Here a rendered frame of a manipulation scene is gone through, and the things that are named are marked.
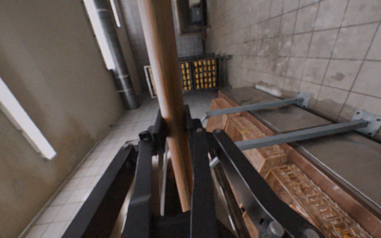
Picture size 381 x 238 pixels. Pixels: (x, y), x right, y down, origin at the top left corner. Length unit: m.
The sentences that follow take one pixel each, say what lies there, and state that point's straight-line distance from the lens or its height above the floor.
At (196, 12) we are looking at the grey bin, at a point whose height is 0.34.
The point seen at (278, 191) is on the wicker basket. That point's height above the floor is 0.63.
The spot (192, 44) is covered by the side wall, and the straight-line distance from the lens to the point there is 5.21.
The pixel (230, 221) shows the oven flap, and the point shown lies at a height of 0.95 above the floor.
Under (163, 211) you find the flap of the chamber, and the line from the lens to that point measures 1.10.
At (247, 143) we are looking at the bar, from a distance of 0.81.
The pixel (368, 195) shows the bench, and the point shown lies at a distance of 0.88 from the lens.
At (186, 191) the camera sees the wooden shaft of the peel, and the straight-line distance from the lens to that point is 0.25.
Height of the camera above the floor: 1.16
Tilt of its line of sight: 3 degrees down
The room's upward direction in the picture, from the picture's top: 99 degrees counter-clockwise
